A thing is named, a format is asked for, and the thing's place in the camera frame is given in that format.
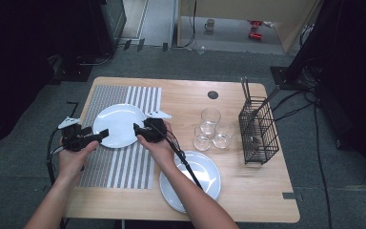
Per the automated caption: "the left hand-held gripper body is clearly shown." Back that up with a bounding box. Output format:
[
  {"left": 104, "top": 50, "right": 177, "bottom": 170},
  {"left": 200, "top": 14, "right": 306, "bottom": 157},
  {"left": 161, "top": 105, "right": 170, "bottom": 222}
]
[{"left": 57, "top": 116, "right": 92, "bottom": 153}]

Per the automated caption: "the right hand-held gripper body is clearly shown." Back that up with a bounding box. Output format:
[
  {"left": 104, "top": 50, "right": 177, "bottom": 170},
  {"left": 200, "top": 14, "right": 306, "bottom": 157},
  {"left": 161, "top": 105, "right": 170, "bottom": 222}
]
[{"left": 141, "top": 110, "right": 173, "bottom": 144}]

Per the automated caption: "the white plate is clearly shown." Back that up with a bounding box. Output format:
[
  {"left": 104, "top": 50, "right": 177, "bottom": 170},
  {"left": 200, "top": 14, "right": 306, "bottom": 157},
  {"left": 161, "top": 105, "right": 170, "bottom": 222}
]
[
  {"left": 159, "top": 150, "right": 222, "bottom": 211},
  {"left": 92, "top": 103, "right": 147, "bottom": 149},
  {"left": 160, "top": 187, "right": 189, "bottom": 214}
]

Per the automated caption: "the clear drinking glass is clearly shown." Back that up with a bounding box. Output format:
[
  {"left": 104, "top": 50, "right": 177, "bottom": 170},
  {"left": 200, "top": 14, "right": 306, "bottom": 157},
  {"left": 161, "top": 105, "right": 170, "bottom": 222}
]
[
  {"left": 213, "top": 123, "right": 235, "bottom": 150},
  {"left": 200, "top": 108, "right": 222, "bottom": 135},
  {"left": 193, "top": 125, "right": 215, "bottom": 152}
]

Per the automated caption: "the black wire cutlery basket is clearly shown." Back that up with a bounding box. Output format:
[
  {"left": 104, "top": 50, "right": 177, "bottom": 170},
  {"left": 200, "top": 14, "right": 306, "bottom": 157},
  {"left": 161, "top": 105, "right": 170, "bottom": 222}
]
[{"left": 237, "top": 95, "right": 280, "bottom": 166}]

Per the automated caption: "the person's left hand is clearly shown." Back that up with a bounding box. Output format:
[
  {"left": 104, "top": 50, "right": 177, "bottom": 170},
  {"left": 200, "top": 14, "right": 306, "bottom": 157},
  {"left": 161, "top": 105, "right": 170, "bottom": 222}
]
[{"left": 57, "top": 140, "right": 100, "bottom": 185}]

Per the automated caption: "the person's right hand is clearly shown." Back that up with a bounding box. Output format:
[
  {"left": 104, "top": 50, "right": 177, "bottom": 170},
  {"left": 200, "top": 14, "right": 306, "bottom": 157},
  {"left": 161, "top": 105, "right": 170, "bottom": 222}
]
[{"left": 136, "top": 120, "right": 179, "bottom": 179}]

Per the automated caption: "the grey white striped placemat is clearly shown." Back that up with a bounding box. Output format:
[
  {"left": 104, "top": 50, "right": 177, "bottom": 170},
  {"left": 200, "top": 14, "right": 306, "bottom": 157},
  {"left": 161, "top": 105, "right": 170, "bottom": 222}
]
[{"left": 77, "top": 85, "right": 162, "bottom": 190}]

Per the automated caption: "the black stand base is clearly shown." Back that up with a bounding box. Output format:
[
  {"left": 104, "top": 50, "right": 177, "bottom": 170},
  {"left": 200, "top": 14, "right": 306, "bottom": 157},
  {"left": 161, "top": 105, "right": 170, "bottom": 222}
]
[
  {"left": 51, "top": 53, "right": 113, "bottom": 83},
  {"left": 270, "top": 65, "right": 318, "bottom": 92}
]

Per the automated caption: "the black curtain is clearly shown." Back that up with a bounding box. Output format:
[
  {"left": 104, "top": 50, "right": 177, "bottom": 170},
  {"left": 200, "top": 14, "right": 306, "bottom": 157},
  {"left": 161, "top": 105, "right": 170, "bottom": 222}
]
[
  {"left": 317, "top": 0, "right": 366, "bottom": 182},
  {"left": 0, "top": 0, "right": 106, "bottom": 154}
]

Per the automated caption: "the silver cutlery piece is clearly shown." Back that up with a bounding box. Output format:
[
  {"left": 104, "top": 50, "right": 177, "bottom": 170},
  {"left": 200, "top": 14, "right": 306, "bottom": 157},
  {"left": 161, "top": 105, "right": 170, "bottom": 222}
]
[
  {"left": 250, "top": 86, "right": 281, "bottom": 127},
  {"left": 243, "top": 75, "right": 253, "bottom": 103},
  {"left": 240, "top": 75, "right": 249, "bottom": 103}
]

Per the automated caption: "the black cabinet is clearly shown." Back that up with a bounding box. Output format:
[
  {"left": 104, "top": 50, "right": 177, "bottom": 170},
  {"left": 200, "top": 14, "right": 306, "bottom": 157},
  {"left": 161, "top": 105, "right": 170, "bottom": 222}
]
[{"left": 99, "top": 0, "right": 128, "bottom": 56}]

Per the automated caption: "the grey mug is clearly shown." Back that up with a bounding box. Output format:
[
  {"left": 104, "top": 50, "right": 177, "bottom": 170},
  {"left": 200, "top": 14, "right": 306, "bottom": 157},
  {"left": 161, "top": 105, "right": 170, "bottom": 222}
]
[{"left": 204, "top": 18, "right": 216, "bottom": 32}]

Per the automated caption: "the black stand column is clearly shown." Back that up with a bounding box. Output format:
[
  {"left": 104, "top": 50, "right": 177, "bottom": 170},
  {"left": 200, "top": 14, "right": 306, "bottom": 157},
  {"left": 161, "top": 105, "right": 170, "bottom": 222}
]
[{"left": 285, "top": 0, "right": 344, "bottom": 84}]

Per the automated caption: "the left hand-held gripper cable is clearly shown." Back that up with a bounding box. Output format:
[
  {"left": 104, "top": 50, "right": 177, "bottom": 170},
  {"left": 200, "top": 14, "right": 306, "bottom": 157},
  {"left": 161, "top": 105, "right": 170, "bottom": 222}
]
[{"left": 46, "top": 126, "right": 68, "bottom": 187}]

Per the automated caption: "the hand-held gripper cable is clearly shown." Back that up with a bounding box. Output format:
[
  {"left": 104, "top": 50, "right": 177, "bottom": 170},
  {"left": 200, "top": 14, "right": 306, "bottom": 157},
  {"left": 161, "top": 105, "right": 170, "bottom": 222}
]
[
  {"left": 46, "top": 126, "right": 68, "bottom": 187},
  {"left": 153, "top": 125, "right": 204, "bottom": 191}
]

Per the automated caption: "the right hand-held gripper cable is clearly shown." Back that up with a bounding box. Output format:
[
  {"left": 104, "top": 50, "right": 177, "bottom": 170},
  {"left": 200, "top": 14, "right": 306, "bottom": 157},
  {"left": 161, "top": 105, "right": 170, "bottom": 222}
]
[{"left": 153, "top": 125, "right": 204, "bottom": 191}]

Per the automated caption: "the black hanging cable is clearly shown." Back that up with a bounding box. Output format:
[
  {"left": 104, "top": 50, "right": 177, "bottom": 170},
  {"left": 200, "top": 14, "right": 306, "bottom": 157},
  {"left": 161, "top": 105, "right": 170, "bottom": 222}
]
[{"left": 174, "top": 0, "right": 198, "bottom": 49}]

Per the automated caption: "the black floor cable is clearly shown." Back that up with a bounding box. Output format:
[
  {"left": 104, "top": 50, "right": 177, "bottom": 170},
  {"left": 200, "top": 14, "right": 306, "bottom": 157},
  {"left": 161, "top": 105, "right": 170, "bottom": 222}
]
[
  {"left": 272, "top": 90, "right": 313, "bottom": 113},
  {"left": 313, "top": 94, "right": 333, "bottom": 229},
  {"left": 274, "top": 103, "right": 315, "bottom": 122}
]

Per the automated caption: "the white cable bundle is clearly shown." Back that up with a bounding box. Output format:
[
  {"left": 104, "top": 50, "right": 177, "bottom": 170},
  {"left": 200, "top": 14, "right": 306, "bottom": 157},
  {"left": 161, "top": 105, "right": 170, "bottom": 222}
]
[{"left": 299, "top": 23, "right": 315, "bottom": 46}]

